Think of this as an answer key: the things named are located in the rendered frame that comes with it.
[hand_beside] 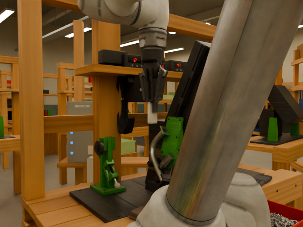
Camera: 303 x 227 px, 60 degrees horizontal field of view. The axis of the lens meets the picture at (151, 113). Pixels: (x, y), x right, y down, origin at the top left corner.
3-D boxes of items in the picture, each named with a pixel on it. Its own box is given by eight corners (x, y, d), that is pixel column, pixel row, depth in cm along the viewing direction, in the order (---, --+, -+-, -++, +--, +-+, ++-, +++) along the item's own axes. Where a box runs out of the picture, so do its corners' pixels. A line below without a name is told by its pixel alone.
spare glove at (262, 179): (255, 176, 159) (255, 172, 159) (273, 179, 152) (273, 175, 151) (241, 183, 144) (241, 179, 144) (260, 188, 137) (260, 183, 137)
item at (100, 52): (128, 64, 147) (128, 52, 147) (103, 62, 138) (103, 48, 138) (121, 65, 153) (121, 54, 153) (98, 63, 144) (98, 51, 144)
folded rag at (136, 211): (161, 219, 100) (161, 211, 100) (146, 226, 94) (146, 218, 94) (142, 212, 107) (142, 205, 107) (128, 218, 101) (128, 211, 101)
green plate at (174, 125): (185, 160, 135) (193, 120, 137) (174, 158, 130) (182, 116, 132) (170, 156, 144) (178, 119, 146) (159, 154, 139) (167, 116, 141)
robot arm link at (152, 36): (149, 26, 78) (149, 46, 78) (172, 31, 83) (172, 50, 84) (133, 32, 85) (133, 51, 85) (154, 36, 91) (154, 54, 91)
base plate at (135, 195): (265, 176, 165) (265, 173, 165) (109, 226, 99) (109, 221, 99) (212, 164, 199) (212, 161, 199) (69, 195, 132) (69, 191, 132)
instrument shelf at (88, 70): (212, 80, 184) (212, 74, 184) (93, 71, 130) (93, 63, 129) (186, 83, 204) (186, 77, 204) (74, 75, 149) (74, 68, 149)
